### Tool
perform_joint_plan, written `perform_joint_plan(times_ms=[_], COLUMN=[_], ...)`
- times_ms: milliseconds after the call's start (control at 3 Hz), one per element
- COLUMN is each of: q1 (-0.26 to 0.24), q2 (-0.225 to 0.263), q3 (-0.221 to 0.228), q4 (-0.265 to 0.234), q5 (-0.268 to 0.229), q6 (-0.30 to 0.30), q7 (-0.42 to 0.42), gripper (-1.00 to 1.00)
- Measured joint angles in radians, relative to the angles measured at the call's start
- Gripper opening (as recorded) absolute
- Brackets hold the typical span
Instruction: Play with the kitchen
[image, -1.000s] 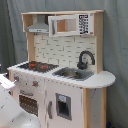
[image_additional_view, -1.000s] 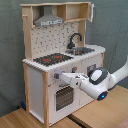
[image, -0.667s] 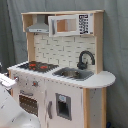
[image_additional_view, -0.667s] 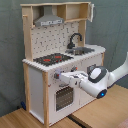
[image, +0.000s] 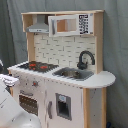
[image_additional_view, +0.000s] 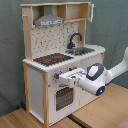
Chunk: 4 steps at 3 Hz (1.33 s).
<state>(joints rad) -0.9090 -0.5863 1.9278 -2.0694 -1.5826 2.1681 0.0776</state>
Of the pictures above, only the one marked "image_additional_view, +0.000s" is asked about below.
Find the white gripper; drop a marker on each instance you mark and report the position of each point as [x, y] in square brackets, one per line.
[71, 78]

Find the red oven knob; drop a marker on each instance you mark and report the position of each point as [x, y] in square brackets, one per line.
[56, 76]

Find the white toy oven door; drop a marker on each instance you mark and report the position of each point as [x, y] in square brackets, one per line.
[62, 102]

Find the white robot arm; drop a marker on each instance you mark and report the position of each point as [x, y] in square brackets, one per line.
[94, 79]

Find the wooden toy kitchen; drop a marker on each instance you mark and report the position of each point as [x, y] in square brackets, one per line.
[45, 40]

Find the white cupboard door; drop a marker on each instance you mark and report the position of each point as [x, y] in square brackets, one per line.
[86, 97]

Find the grey toy sink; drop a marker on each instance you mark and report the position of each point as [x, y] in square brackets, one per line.
[79, 51]

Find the black toy stovetop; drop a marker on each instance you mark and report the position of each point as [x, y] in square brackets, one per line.
[52, 59]

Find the black toy faucet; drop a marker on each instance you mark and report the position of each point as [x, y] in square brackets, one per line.
[74, 39]

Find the white upper cabinet door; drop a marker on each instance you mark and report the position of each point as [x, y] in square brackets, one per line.
[90, 12]

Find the grey range hood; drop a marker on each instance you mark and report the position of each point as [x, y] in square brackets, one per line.
[48, 18]

